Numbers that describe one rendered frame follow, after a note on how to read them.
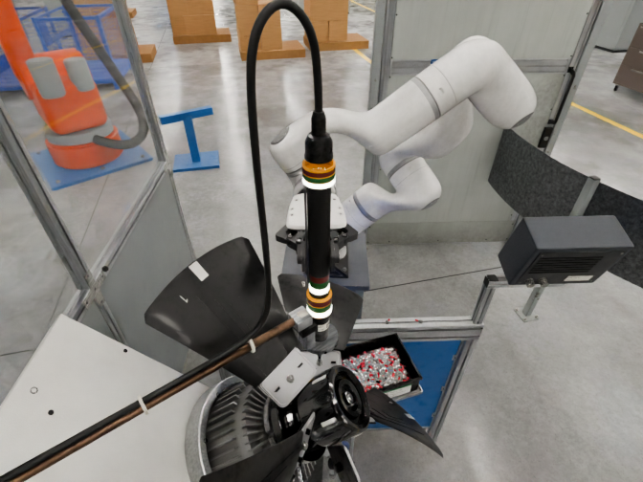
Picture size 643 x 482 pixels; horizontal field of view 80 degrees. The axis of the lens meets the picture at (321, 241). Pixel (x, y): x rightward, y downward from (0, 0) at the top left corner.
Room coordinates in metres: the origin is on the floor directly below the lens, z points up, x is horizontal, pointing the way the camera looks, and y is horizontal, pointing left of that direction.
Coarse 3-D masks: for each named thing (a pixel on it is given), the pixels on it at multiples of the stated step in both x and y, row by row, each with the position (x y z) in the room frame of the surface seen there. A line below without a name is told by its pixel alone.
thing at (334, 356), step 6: (306, 354) 0.47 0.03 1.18; (312, 354) 0.47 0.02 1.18; (324, 354) 0.47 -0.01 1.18; (330, 354) 0.47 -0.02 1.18; (336, 354) 0.47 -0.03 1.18; (312, 360) 0.46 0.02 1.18; (324, 360) 0.46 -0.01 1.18; (330, 360) 0.46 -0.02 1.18; (336, 360) 0.46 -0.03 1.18; (318, 366) 0.44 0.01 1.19; (324, 366) 0.44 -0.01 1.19; (330, 366) 0.44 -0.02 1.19; (318, 372) 0.43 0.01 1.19
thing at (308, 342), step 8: (296, 312) 0.43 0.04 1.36; (296, 320) 0.41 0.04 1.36; (304, 320) 0.41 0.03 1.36; (312, 320) 0.42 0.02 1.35; (296, 328) 0.41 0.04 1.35; (304, 328) 0.41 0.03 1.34; (312, 328) 0.42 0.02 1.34; (304, 336) 0.41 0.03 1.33; (312, 336) 0.42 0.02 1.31; (328, 336) 0.45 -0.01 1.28; (336, 336) 0.45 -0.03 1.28; (304, 344) 0.42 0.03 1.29; (312, 344) 0.42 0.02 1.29; (320, 344) 0.43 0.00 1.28; (328, 344) 0.43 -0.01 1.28; (336, 344) 0.43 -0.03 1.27; (312, 352) 0.42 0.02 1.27; (320, 352) 0.41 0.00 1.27; (328, 352) 0.42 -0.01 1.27
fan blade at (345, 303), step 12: (288, 276) 0.69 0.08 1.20; (300, 276) 0.70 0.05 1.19; (288, 288) 0.65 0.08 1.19; (300, 288) 0.66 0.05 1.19; (336, 288) 0.68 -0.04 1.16; (288, 300) 0.61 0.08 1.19; (300, 300) 0.62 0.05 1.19; (336, 300) 0.63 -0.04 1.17; (348, 300) 0.65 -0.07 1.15; (360, 300) 0.66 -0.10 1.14; (288, 312) 0.58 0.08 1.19; (336, 312) 0.59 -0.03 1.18; (348, 312) 0.60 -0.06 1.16; (336, 324) 0.55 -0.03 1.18; (348, 324) 0.56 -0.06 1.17; (348, 336) 0.52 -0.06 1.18; (300, 348) 0.48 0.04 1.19; (336, 348) 0.48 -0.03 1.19
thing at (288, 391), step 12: (288, 360) 0.40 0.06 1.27; (300, 360) 0.40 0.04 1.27; (276, 372) 0.38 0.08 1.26; (288, 372) 0.38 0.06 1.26; (300, 372) 0.39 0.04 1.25; (312, 372) 0.39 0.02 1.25; (264, 384) 0.36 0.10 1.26; (276, 384) 0.36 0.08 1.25; (288, 384) 0.37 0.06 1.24; (300, 384) 0.37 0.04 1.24; (276, 396) 0.35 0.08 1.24; (288, 396) 0.35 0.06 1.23
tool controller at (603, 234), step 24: (576, 216) 0.86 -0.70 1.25; (600, 216) 0.86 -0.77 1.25; (528, 240) 0.80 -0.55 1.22; (552, 240) 0.78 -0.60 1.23; (576, 240) 0.79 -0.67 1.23; (600, 240) 0.79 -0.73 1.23; (624, 240) 0.79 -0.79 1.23; (504, 264) 0.86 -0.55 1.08; (528, 264) 0.78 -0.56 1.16; (552, 264) 0.78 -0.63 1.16; (576, 264) 0.78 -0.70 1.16; (600, 264) 0.78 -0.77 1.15
